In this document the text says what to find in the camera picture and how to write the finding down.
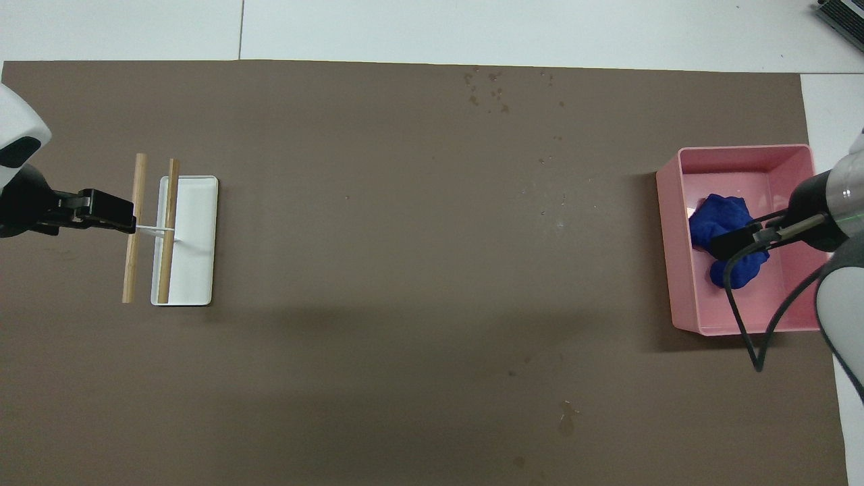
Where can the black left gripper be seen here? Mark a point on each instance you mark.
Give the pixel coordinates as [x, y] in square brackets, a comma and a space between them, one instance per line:
[27, 202]

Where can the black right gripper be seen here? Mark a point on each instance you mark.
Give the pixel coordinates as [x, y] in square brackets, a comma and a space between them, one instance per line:
[820, 209]

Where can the blue towel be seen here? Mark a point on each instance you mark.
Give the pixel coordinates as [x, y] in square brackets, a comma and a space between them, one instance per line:
[722, 216]

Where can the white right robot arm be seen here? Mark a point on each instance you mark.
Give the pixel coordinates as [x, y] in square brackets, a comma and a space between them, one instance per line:
[844, 310]

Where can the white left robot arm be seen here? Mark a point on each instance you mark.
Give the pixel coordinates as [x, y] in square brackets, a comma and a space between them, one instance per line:
[17, 121]

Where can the white towel rack tray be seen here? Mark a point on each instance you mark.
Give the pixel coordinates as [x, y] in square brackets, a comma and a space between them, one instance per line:
[196, 270]

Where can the wooden rod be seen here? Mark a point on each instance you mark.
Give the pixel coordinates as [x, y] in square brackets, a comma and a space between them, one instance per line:
[169, 202]
[138, 182]

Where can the pink plastic bin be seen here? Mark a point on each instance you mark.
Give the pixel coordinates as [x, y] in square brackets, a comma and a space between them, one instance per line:
[729, 175]

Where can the dark grey device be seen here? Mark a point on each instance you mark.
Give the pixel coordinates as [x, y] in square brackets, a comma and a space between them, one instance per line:
[847, 12]

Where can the brown paper mat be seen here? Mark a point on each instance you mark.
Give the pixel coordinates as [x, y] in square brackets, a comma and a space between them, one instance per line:
[405, 270]

